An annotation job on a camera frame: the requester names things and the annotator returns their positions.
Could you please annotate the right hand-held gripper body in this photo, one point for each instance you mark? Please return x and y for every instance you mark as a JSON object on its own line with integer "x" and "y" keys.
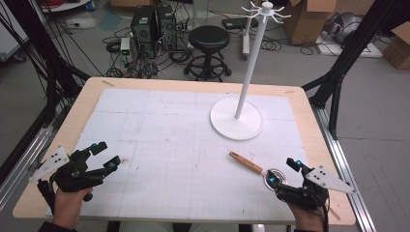
{"x": 306, "y": 195}

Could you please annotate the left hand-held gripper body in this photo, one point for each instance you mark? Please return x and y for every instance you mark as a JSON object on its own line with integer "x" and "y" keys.
{"x": 72, "y": 177}

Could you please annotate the person's right hand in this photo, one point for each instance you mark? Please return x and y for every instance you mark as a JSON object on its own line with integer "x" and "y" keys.
{"x": 306, "y": 219}

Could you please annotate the person's left hand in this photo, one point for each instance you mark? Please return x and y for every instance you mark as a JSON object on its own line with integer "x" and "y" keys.
{"x": 67, "y": 206}

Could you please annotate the white grid mat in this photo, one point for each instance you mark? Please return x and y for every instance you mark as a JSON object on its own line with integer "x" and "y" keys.
{"x": 161, "y": 145}

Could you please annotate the tan tape strip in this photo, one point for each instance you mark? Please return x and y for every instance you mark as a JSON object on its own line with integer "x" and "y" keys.
{"x": 108, "y": 83}

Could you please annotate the white hook rack stand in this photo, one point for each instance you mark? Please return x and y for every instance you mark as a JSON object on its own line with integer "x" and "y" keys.
{"x": 238, "y": 125}

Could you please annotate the small silver box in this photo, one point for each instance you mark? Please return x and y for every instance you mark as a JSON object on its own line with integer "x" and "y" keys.
{"x": 125, "y": 45}

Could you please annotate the white flat board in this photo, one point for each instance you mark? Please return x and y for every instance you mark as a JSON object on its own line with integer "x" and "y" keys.
{"x": 351, "y": 50}

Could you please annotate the black computer tower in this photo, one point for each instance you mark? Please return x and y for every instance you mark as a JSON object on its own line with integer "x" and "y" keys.
{"x": 141, "y": 24}
{"x": 167, "y": 25}

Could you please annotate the large cardboard box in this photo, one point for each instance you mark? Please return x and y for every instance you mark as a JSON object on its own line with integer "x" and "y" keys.
{"x": 309, "y": 22}

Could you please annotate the white cabinet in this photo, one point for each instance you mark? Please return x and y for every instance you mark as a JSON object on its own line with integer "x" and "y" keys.
{"x": 11, "y": 32}

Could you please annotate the grey round appliance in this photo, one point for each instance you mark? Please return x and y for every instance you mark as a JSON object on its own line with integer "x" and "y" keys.
{"x": 346, "y": 25}

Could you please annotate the black round stool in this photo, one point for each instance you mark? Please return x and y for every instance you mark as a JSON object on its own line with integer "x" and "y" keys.
{"x": 209, "y": 38}

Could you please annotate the black flat device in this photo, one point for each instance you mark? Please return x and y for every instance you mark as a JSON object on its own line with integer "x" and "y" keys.
{"x": 235, "y": 23}

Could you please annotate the small cardboard box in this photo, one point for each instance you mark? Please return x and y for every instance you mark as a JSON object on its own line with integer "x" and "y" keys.
{"x": 398, "y": 48}

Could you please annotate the aluminium rail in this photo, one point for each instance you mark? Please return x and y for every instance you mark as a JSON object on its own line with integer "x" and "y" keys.
{"x": 348, "y": 167}
{"x": 22, "y": 164}

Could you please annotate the black metal frame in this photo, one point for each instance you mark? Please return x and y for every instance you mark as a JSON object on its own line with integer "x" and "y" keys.
{"x": 48, "y": 64}
{"x": 351, "y": 51}

